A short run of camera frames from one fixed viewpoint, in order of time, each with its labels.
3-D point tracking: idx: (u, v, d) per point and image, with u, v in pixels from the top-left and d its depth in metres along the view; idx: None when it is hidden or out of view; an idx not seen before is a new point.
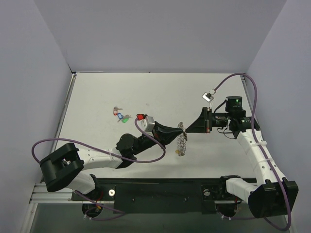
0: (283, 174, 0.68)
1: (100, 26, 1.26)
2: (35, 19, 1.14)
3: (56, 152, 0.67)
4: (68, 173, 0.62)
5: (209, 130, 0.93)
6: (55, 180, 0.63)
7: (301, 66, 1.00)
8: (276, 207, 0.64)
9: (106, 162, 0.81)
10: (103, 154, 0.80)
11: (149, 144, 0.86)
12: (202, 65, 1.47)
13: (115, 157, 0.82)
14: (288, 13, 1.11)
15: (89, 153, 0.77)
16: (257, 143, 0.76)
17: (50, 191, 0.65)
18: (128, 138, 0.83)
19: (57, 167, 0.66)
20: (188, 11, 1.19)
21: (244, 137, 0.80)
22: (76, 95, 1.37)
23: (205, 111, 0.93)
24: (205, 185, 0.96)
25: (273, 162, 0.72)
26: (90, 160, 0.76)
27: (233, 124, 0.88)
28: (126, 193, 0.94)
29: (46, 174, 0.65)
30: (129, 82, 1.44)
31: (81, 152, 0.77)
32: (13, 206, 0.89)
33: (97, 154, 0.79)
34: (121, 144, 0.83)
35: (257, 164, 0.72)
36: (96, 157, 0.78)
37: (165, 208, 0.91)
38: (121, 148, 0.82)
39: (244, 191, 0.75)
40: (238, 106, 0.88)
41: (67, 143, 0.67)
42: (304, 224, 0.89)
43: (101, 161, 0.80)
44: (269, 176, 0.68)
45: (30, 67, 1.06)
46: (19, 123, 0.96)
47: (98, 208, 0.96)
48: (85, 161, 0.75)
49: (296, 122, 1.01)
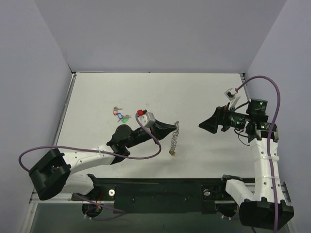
0: (283, 196, 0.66)
1: (99, 26, 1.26)
2: (35, 20, 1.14)
3: (42, 161, 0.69)
4: (56, 178, 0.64)
5: (224, 128, 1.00)
6: (45, 188, 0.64)
7: (301, 65, 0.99)
8: (265, 222, 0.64)
9: (97, 161, 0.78)
10: (93, 154, 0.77)
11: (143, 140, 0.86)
12: (203, 65, 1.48)
13: (106, 154, 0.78)
14: (289, 13, 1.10)
15: (77, 156, 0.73)
16: (268, 158, 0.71)
17: (44, 198, 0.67)
18: (126, 129, 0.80)
19: (46, 175, 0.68)
20: (188, 11, 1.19)
21: (256, 145, 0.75)
22: (76, 95, 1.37)
23: (221, 110, 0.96)
24: (205, 185, 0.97)
25: (278, 180, 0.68)
26: (77, 162, 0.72)
27: (249, 128, 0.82)
28: (126, 193, 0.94)
29: (37, 182, 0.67)
30: (129, 81, 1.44)
31: (67, 155, 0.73)
32: (13, 207, 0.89)
33: (86, 155, 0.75)
34: (117, 136, 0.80)
35: (260, 178, 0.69)
36: (84, 158, 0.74)
37: (164, 208, 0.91)
38: (117, 140, 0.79)
39: (240, 196, 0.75)
40: (262, 109, 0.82)
41: (51, 150, 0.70)
42: (307, 224, 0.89)
43: (91, 160, 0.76)
44: (268, 195, 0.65)
45: (29, 67, 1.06)
46: (18, 123, 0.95)
47: (98, 208, 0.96)
48: (72, 165, 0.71)
49: (297, 122, 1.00)
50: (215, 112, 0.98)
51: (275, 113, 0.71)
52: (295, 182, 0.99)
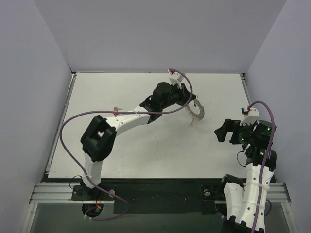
0: (262, 224, 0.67)
1: (100, 26, 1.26)
2: (35, 20, 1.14)
3: (89, 128, 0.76)
4: (107, 139, 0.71)
5: (232, 141, 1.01)
6: (99, 150, 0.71)
7: (301, 66, 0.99)
8: None
9: (134, 122, 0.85)
10: (130, 115, 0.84)
11: (173, 100, 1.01)
12: (203, 66, 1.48)
13: (142, 114, 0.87)
14: (289, 13, 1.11)
15: (118, 119, 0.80)
16: (258, 184, 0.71)
17: (99, 160, 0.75)
18: (166, 85, 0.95)
19: (95, 140, 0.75)
20: (188, 11, 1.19)
21: (250, 171, 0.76)
22: (76, 96, 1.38)
23: (230, 122, 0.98)
24: (205, 185, 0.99)
25: (262, 209, 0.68)
26: (120, 124, 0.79)
27: (249, 150, 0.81)
28: (126, 193, 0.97)
29: (89, 147, 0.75)
30: (130, 82, 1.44)
31: (109, 119, 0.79)
32: (13, 207, 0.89)
33: (125, 117, 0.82)
34: (160, 90, 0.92)
35: (246, 202, 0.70)
36: (125, 120, 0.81)
37: (165, 209, 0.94)
38: (160, 92, 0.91)
39: (230, 208, 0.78)
40: (267, 134, 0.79)
41: (95, 117, 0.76)
42: (308, 223, 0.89)
43: (130, 122, 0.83)
44: (248, 220, 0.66)
45: (29, 67, 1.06)
46: (18, 123, 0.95)
47: (98, 208, 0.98)
48: (116, 126, 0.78)
49: (296, 122, 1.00)
50: (224, 122, 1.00)
51: (272, 133, 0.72)
52: (295, 182, 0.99)
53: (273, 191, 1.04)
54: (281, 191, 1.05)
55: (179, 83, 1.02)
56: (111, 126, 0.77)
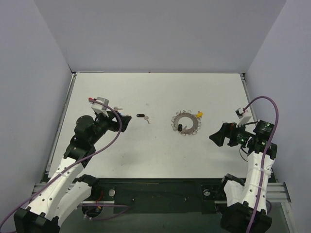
0: (264, 207, 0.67)
1: (99, 27, 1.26)
2: (35, 19, 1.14)
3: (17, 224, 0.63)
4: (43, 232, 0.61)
5: (230, 144, 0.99)
6: None
7: (301, 66, 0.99)
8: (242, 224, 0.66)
9: (67, 181, 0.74)
10: (56, 183, 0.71)
11: (104, 130, 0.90)
12: (202, 66, 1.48)
13: (70, 170, 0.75)
14: (289, 14, 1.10)
15: (43, 198, 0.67)
16: (260, 169, 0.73)
17: None
18: (87, 119, 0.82)
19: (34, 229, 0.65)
20: (188, 11, 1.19)
21: (252, 158, 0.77)
22: (76, 96, 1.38)
23: (227, 125, 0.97)
24: (205, 185, 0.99)
25: (263, 191, 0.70)
26: (49, 202, 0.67)
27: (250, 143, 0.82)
28: (126, 193, 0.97)
29: None
30: (130, 82, 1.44)
31: (33, 205, 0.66)
32: (12, 207, 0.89)
33: (51, 188, 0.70)
34: (80, 127, 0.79)
35: (248, 186, 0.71)
36: (53, 193, 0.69)
37: (164, 209, 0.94)
38: (83, 128, 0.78)
39: (231, 199, 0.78)
40: (267, 130, 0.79)
41: (16, 214, 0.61)
42: (308, 223, 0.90)
43: (61, 189, 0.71)
44: (250, 200, 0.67)
45: (29, 68, 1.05)
46: (17, 123, 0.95)
47: (98, 208, 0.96)
48: (46, 209, 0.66)
49: (297, 123, 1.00)
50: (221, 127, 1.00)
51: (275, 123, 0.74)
52: (295, 182, 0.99)
53: (273, 191, 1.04)
54: (280, 191, 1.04)
55: (104, 112, 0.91)
56: (38, 213, 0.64)
